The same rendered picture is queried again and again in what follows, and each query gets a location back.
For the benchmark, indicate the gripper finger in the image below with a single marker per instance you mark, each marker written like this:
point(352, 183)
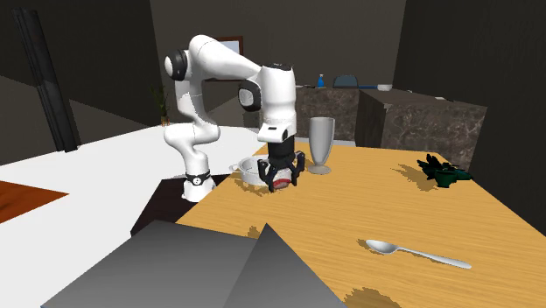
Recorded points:
point(301, 164)
point(264, 170)

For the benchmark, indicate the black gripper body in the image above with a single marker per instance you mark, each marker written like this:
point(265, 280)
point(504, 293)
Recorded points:
point(281, 153)

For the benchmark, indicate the white and red round object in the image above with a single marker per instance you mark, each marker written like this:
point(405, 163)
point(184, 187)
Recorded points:
point(282, 181)

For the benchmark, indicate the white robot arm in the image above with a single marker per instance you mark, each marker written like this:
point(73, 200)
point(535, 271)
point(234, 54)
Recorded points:
point(273, 94)

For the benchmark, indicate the white pot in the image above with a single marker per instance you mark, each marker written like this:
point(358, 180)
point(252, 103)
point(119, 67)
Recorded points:
point(249, 170)

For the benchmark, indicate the tall grey glass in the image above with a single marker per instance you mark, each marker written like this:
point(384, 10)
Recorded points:
point(321, 138)

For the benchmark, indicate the dark robot stand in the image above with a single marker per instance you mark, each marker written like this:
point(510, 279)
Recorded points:
point(166, 204)

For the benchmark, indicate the silver spoon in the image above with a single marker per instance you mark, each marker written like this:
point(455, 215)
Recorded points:
point(384, 246)

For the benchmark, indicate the grey angular block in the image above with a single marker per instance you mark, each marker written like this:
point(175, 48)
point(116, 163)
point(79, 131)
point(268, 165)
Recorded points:
point(192, 268)

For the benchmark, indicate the potted plant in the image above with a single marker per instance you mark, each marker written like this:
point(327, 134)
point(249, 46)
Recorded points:
point(161, 102)

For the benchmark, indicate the marble kitchen counter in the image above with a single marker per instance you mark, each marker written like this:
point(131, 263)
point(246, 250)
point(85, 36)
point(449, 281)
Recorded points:
point(426, 123)

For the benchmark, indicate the dark green plant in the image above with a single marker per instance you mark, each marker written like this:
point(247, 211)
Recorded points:
point(441, 174)

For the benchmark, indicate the framed wall picture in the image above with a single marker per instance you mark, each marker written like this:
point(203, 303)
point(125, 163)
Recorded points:
point(232, 44)

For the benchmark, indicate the black door frame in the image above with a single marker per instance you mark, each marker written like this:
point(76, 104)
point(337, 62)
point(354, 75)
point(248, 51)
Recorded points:
point(47, 85)

